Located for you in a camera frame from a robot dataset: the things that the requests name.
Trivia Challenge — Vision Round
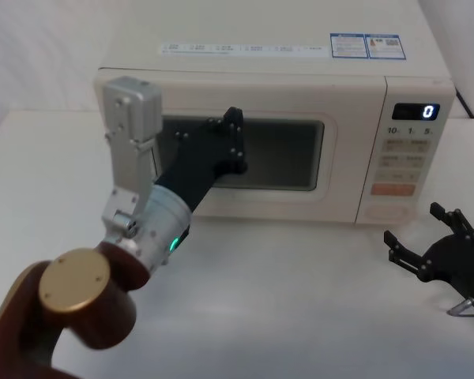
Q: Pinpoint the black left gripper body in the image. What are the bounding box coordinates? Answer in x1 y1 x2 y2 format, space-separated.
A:
154 130 235 210

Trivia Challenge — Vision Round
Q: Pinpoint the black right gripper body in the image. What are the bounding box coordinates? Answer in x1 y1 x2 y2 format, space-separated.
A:
419 234 474 316

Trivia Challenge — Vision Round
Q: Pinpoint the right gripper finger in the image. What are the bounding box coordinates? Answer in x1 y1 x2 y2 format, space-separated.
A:
383 230 434 283
429 201 474 254

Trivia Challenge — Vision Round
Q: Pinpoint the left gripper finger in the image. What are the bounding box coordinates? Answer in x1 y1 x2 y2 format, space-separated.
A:
174 106 239 142
228 107 250 175

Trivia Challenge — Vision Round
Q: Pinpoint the cream microwave oven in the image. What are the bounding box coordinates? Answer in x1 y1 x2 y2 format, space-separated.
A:
93 22 457 227

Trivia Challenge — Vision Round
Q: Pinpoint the white table cloth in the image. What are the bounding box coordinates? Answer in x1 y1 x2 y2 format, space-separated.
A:
0 110 474 379

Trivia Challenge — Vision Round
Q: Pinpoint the thin cable with silver plug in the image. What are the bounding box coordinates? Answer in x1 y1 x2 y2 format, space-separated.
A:
447 298 474 318

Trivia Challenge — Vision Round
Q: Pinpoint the black oven power cord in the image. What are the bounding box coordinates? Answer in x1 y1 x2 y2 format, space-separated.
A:
453 88 474 118

